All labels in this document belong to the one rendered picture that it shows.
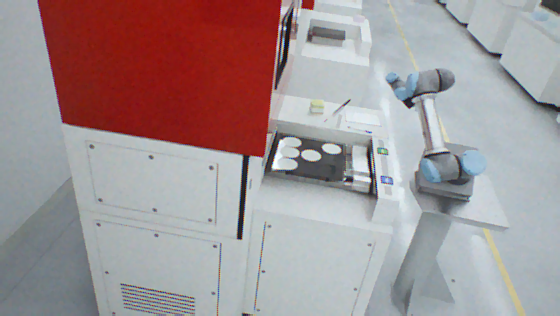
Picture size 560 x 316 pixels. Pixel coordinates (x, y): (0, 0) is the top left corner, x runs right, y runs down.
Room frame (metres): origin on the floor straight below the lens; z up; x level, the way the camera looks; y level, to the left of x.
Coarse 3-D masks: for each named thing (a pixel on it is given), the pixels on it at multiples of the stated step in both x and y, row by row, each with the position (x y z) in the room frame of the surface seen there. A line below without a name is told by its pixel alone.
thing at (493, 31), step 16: (480, 0) 8.85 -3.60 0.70; (496, 0) 7.95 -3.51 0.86; (512, 0) 7.87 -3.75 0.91; (528, 0) 7.33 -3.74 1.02; (480, 16) 8.51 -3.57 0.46; (496, 16) 7.73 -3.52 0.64; (512, 16) 7.41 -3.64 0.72; (480, 32) 8.19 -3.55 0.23; (496, 32) 7.45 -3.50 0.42; (496, 48) 7.42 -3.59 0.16
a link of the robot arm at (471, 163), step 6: (468, 150) 1.64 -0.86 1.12; (474, 150) 1.63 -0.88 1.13; (456, 156) 1.62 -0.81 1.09; (462, 156) 1.60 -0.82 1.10; (468, 156) 1.60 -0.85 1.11; (474, 156) 1.60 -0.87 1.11; (480, 156) 1.61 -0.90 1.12; (462, 162) 1.58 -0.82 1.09; (468, 162) 1.58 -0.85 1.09; (474, 162) 1.58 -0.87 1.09; (480, 162) 1.59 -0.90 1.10; (462, 168) 1.57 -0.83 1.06; (468, 168) 1.56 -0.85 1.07; (474, 168) 1.56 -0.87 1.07; (480, 168) 1.57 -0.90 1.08; (462, 174) 1.57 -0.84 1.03; (468, 174) 1.57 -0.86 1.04; (474, 174) 1.55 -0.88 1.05
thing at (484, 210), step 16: (480, 176) 1.92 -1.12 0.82; (416, 192) 1.68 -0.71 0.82; (480, 192) 1.76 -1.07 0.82; (432, 208) 1.57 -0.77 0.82; (448, 208) 1.58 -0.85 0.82; (464, 208) 1.60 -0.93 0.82; (480, 208) 1.62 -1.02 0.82; (496, 208) 1.64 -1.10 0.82; (480, 224) 1.52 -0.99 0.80; (496, 224) 1.51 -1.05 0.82
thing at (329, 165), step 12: (300, 144) 1.87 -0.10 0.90; (312, 144) 1.88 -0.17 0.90; (336, 144) 1.92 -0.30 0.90; (276, 156) 1.72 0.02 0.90; (300, 156) 1.75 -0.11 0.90; (324, 156) 1.78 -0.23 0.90; (336, 156) 1.79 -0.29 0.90; (276, 168) 1.61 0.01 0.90; (300, 168) 1.64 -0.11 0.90; (312, 168) 1.65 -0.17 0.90; (324, 168) 1.67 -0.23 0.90; (336, 168) 1.68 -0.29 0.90
